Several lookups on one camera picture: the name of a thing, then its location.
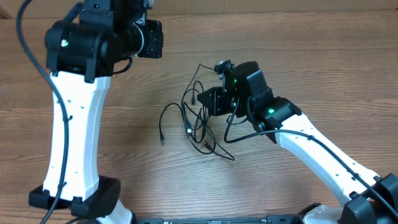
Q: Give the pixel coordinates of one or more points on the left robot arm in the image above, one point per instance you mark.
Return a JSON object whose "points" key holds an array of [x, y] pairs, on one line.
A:
{"points": [[82, 50]]}

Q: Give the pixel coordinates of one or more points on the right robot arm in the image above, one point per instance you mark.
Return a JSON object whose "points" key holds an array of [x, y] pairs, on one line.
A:
{"points": [[363, 195]]}

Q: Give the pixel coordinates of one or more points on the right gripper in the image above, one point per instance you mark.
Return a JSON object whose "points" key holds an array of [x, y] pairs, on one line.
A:
{"points": [[214, 106]]}

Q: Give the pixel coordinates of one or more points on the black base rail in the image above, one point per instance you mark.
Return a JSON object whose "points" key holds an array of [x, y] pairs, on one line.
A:
{"points": [[270, 219]]}

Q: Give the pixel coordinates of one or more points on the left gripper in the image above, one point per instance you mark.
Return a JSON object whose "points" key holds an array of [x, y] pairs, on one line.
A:
{"points": [[156, 40]]}

